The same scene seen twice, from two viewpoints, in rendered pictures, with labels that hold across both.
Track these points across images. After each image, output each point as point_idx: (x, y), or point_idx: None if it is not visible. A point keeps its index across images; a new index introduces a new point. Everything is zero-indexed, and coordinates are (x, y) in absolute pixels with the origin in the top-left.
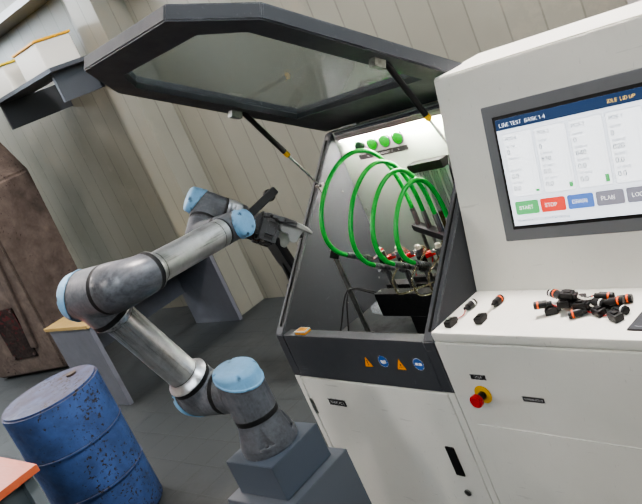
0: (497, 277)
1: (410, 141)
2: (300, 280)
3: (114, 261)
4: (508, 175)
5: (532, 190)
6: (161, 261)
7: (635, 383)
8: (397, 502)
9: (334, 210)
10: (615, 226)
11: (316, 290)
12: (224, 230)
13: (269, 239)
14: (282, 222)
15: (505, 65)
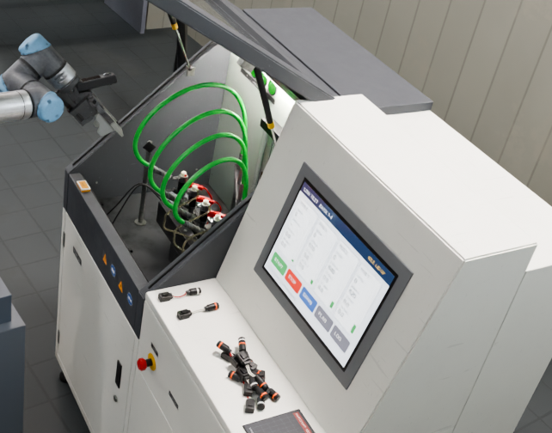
0: (232, 284)
1: (279, 100)
2: (115, 138)
3: None
4: (285, 228)
5: (289, 257)
6: None
7: None
8: (78, 352)
9: (190, 95)
10: (312, 339)
11: (126, 153)
12: (25, 109)
13: (79, 119)
14: (100, 113)
15: (339, 151)
